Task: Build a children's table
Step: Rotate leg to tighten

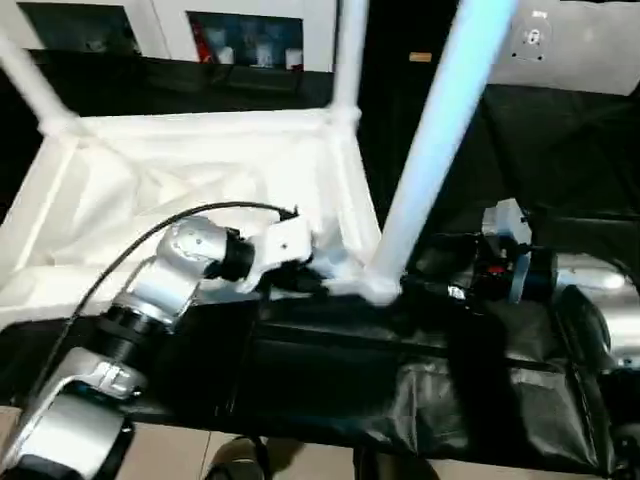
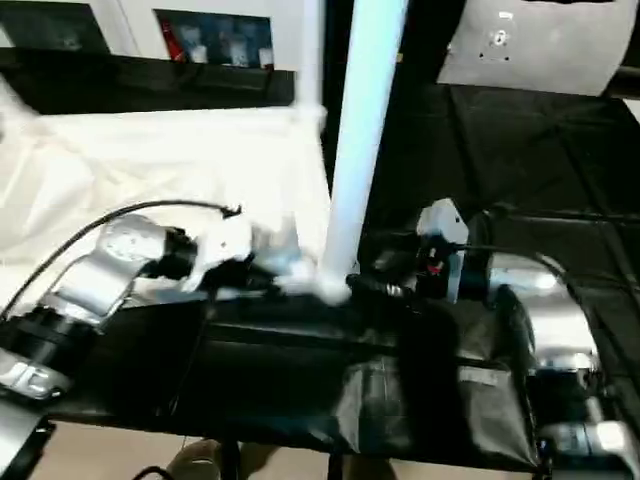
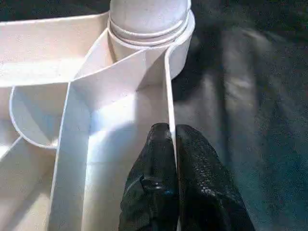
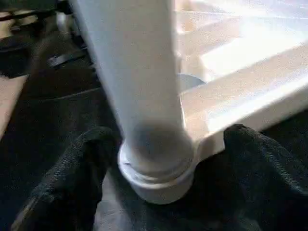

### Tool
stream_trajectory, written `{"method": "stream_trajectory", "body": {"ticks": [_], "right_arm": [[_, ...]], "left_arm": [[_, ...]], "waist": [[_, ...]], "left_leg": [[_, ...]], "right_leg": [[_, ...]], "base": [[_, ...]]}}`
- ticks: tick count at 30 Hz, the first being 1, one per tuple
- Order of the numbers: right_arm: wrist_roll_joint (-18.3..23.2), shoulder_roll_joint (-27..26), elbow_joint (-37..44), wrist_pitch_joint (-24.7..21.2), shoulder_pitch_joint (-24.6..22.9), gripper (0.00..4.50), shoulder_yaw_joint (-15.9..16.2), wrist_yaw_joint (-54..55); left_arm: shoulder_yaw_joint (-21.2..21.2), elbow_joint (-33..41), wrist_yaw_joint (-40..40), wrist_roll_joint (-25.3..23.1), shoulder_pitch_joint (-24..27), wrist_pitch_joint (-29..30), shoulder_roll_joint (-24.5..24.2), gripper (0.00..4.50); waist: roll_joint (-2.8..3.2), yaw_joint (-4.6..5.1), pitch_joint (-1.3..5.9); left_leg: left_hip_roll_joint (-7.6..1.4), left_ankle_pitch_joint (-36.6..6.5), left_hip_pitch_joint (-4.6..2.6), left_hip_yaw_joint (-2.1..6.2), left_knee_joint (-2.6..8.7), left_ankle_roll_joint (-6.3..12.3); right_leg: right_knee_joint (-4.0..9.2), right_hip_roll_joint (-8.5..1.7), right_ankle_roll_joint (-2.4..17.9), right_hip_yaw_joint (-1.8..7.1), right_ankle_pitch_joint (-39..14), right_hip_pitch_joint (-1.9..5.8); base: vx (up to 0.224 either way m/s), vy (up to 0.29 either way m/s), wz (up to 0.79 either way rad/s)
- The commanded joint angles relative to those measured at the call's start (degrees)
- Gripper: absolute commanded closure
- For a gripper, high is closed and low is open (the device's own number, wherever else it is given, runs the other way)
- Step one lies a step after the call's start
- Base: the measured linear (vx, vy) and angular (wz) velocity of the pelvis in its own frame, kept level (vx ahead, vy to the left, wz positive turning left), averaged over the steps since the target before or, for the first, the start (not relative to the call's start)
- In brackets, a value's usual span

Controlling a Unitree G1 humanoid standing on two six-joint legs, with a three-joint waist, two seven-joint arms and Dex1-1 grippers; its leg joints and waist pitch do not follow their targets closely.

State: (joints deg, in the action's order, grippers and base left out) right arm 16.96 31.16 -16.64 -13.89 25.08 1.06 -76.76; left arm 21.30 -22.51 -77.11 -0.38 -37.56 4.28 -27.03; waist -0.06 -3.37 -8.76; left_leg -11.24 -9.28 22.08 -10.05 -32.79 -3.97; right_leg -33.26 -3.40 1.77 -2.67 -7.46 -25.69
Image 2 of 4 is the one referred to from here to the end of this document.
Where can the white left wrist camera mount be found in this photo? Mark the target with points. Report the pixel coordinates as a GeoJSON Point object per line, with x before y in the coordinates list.
{"type": "Point", "coordinates": [225, 245]}

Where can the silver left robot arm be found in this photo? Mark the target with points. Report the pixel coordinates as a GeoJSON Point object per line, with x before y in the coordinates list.
{"type": "Point", "coordinates": [90, 285]}

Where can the white plastic table top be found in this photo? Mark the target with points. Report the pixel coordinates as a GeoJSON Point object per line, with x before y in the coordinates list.
{"type": "Point", "coordinates": [150, 150]}

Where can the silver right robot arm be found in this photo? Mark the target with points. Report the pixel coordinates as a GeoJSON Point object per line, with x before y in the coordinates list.
{"type": "Point", "coordinates": [555, 320]}

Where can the white glass-door cabinet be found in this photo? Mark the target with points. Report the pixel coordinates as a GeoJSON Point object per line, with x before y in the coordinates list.
{"type": "Point", "coordinates": [135, 25]}

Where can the white flat board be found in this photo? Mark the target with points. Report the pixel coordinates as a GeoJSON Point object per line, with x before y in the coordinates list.
{"type": "Point", "coordinates": [632, 111]}

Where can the dark left robot foot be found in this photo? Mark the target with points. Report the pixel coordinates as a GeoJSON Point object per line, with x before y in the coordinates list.
{"type": "Point", "coordinates": [197, 460]}

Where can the white curved plastic panel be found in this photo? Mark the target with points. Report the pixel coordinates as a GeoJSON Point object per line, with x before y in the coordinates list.
{"type": "Point", "coordinates": [550, 50]}

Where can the white plastic bottle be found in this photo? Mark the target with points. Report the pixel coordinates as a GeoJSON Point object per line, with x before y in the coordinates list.
{"type": "Point", "coordinates": [266, 59]}
{"type": "Point", "coordinates": [200, 55]}

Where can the black horizontal bar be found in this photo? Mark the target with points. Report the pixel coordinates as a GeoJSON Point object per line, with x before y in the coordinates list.
{"type": "Point", "coordinates": [625, 77]}

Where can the red bottle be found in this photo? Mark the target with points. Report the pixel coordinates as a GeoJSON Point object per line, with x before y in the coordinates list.
{"type": "Point", "coordinates": [172, 45]}

